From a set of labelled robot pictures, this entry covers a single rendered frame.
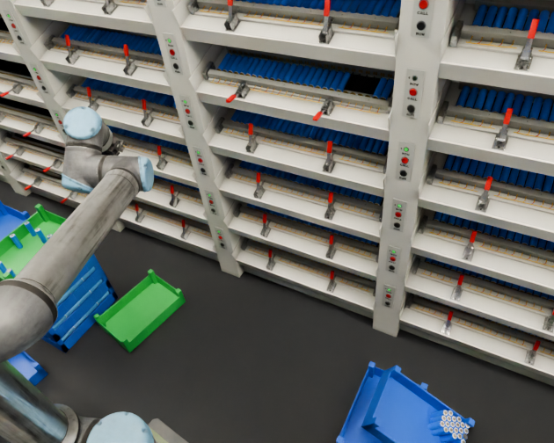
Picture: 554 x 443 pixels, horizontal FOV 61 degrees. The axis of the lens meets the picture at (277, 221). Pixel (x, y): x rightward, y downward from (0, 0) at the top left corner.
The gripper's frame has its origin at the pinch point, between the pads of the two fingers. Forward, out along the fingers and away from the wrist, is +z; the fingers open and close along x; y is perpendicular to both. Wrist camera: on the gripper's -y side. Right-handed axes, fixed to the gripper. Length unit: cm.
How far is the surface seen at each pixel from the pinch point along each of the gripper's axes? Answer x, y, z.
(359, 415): -45, 113, -1
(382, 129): 29, 73, -47
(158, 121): 18.2, 8.9, 6.7
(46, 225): -32.3, -16.8, 29.2
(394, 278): 1, 104, -9
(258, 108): 26, 41, -28
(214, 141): 17.2, 31.0, -5.8
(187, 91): 25.0, 18.8, -17.9
